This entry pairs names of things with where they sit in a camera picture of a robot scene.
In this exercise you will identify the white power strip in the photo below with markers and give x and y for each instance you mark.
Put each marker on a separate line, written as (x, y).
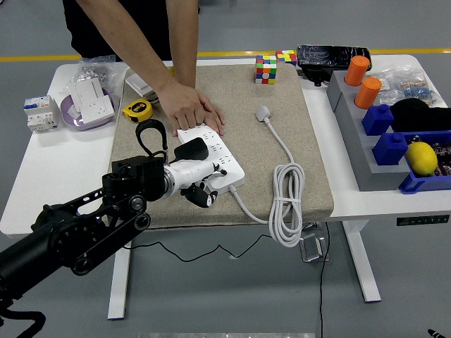
(218, 144)

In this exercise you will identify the person's right forearm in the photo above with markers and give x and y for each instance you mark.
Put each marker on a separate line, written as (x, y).
(132, 38)

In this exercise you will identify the multicoloured puzzle cube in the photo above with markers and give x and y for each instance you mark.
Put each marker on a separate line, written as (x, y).
(266, 70)
(287, 58)

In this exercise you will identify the person's left forearm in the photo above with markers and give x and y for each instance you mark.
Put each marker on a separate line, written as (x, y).
(183, 35)

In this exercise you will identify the black plastic-wrapped device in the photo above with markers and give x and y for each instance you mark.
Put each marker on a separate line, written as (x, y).
(331, 58)

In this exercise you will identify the white circuit breaker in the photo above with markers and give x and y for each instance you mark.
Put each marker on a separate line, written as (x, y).
(38, 114)

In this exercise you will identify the grey stepped block holder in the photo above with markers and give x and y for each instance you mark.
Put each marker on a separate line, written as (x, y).
(352, 141)

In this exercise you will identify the clear bag of small parts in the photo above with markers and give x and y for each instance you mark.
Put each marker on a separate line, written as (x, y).
(412, 88)

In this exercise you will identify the white blank switch plate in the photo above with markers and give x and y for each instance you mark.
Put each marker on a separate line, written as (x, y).
(86, 91)

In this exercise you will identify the person's right hand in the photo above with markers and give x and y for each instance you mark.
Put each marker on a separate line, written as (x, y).
(186, 105)

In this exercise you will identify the blue plastic block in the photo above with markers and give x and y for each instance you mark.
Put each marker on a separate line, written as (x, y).
(389, 149)
(377, 121)

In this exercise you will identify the white wall socket panel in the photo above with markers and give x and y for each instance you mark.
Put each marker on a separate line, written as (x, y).
(98, 111)

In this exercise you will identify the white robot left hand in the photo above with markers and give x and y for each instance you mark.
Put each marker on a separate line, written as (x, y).
(195, 172)

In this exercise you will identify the white wall switch panel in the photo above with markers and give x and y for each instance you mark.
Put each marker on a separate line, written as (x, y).
(136, 84)

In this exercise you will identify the person's left hand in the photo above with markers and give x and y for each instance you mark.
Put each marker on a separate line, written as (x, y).
(215, 121)

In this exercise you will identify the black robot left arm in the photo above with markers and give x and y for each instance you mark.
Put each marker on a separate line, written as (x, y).
(70, 236)

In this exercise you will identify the person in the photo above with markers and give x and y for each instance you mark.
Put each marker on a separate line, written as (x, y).
(81, 38)

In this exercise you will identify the dark circuit board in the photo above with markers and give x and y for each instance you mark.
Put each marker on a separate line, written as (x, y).
(444, 148)

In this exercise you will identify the black power adapter plug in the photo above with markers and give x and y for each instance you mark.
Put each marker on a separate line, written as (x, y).
(192, 149)

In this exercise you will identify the orange cylinder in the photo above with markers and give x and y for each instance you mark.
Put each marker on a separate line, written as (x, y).
(356, 70)
(367, 93)

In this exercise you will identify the black table control panel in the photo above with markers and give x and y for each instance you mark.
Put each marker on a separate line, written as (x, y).
(423, 220)

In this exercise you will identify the blue plastic bin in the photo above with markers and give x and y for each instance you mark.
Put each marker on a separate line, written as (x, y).
(423, 183)

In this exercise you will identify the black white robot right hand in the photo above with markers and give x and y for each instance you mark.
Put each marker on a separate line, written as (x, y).
(435, 333)

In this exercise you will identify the grey-brown fabric mat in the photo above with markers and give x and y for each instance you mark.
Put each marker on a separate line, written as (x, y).
(253, 158)

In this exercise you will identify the yellow lemon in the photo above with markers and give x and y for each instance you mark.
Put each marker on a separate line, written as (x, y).
(421, 158)

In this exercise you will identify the clear bag of screws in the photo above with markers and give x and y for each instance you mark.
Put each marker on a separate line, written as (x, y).
(95, 68)

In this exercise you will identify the white table leg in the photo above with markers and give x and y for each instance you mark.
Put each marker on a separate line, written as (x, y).
(118, 281)
(363, 267)

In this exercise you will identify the yellow tape measure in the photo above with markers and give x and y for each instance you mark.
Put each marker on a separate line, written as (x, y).
(138, 111)

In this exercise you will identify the purple bowl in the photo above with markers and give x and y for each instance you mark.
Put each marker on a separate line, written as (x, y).
(70, 119)

